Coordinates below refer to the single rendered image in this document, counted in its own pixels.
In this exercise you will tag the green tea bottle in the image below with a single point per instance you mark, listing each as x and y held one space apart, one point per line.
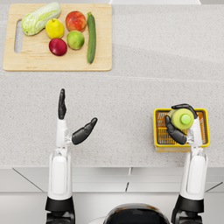
182 119

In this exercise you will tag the yellow slatted basket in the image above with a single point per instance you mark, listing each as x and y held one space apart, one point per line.
162 138

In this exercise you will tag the wooden cutting board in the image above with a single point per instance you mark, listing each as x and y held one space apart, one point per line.
38 61

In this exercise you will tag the dark red apple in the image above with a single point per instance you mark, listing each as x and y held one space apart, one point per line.
57 46

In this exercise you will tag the green apple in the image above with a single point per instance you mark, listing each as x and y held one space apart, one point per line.
75 39

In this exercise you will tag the green cucumber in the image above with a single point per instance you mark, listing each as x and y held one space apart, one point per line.
91 38

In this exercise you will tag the dark round robot body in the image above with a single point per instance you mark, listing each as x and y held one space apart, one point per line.
136 214

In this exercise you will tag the yellow lemon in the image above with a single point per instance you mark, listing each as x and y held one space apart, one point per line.
54 28

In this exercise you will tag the napa cabbage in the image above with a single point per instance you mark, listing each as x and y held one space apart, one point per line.
39 19

